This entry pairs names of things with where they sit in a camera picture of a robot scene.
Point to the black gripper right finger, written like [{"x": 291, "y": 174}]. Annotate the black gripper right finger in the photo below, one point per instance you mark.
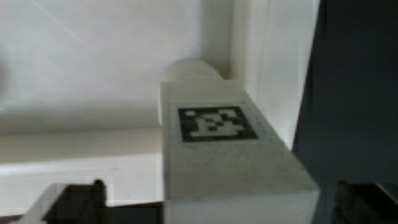
[{"x": 366, "y": 204}]

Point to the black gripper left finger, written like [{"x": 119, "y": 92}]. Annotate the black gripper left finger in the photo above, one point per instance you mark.
[{"x": 71, "y": 204}]

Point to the white table leg with tags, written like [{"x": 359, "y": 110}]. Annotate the white table leg with tags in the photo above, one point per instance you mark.
[{"x": 235, "y": 180}]

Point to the white square tabletop part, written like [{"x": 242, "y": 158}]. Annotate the white square tabletop part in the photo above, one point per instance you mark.
[{"x": 85, "y": 51}]

